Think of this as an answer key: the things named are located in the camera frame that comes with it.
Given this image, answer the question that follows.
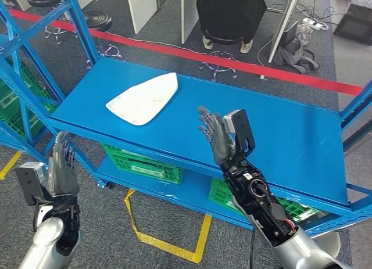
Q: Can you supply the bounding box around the blue metal shelf rack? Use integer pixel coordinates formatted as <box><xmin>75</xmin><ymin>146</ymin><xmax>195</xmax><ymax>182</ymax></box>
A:
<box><xmin>0</xmin><ymin>28</ymin><xmax>63</xmax><ymax>164</ymax></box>
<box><xmin>0</xmin><ymin>0</ymin><xmax>372</xmax><ymax>241</ymax></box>

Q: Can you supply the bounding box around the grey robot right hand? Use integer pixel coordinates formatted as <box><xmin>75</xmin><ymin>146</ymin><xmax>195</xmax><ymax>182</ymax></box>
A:
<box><xmin>198</xmin><ymin>105</ymin><xmax>236</xmax><ymax>167</ymax></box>

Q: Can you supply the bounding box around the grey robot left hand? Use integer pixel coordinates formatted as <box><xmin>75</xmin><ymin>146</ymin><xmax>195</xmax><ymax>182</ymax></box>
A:
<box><xmin>47</xmin><ymin>131</ymin><xmax>80</xmax><ymax>198</ymax></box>

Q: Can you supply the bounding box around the yellow floor tape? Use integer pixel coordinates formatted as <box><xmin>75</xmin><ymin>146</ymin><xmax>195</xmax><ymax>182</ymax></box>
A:
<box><xmin>0</xmin><ymin>150</ymin><xmax>23</xmax><ymax>181</ymax></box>
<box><xmin>125</xmin><ymin>188</ymin><xmax>213</xmax><ymax>264</ymax></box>

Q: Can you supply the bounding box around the red barrier belt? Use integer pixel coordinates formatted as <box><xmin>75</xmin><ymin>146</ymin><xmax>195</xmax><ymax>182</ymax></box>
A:
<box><xmin>8</xmin><ymin>8</ymin><xmax>364</xmax><ymax>96</ymax></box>

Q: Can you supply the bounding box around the white plastic shell part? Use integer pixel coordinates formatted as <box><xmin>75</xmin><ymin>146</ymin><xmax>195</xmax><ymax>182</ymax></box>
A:
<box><xmin>106</xmin><ymin>71</ymin><xmax>179</xmax><ymax>126</ymax></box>

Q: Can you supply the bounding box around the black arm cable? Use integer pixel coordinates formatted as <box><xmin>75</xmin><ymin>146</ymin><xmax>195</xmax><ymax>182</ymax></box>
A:
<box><xmin>248</xmin><ymin>228</ymin><xmax>257</xmax><ymax>269</ymax></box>

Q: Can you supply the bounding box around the black flat case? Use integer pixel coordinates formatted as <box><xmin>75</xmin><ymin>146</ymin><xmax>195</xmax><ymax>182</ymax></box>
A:
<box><xmin>334</xmin><ymin>3</ymin><xmax>372</xmax><ymax>45</ymax></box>

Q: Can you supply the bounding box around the white power strip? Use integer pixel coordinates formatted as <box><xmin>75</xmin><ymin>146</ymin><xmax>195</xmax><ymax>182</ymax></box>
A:
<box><xmin>302</xmin><ymin>17</ymin><xmax>329</xmax><ymax>31</ymax></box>

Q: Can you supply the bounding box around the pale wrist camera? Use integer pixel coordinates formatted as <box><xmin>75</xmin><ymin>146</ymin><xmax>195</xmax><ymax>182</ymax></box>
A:
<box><xmin>14</xmin><ymin>162</ymin><xmax>49</xmax><ymax>206</ymax></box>
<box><xmin>223</xmin><ymin>108</ymin><xmax>257</xmax><ymax>160</ymax></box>

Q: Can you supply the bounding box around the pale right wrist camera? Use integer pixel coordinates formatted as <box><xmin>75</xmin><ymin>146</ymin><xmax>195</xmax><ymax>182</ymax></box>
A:
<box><xmin>223</xmin><ymin>108</ymin><xmax>257</xmax><ymax>160</ymax></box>

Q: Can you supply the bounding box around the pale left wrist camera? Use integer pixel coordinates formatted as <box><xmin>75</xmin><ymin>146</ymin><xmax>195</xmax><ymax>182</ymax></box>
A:
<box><xmin>14</xmin><ymin>162</ymin><xmax>49</xmax><ymax>206</ymax></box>

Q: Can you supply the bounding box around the green plastic crate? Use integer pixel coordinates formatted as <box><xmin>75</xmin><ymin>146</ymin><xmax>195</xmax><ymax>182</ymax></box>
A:
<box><xmin>208</xmin><ymin>178</ymin><xmax>320</xmax><ymax>224</ymax></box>
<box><xmin>101</xmin><ymin>143</ymin><xmax>184</xmax><ymax>185</ymax></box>
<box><xmin>0</xmin><ymin>59</ymin><xmax>56</xmax><ymax>141</ymax></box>

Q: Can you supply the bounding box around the grey backpack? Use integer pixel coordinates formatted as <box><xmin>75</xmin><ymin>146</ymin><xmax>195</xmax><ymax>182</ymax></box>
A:
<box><xmin>273</xmin><ymin>23</ymin><xmax>320</xmax><ymax>74</ymax></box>

